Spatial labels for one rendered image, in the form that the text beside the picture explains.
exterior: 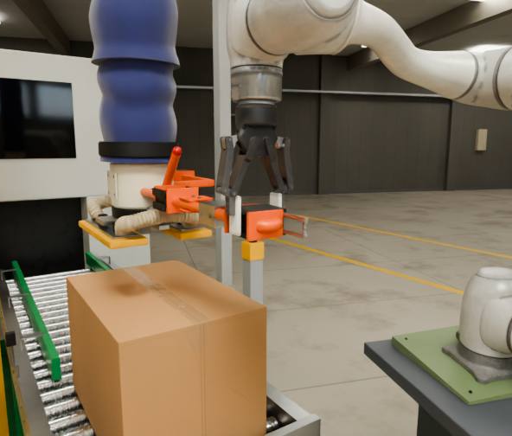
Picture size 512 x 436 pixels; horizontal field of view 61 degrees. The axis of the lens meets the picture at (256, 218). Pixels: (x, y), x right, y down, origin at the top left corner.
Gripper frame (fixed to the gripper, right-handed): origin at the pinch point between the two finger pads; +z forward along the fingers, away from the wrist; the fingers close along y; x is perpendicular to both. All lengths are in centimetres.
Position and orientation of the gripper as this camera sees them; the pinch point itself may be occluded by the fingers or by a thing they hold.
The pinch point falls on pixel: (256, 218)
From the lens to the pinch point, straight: 79.8
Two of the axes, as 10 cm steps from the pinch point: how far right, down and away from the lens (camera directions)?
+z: 0.0, 9.9, 1.6
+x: 5.5, 1.3, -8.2
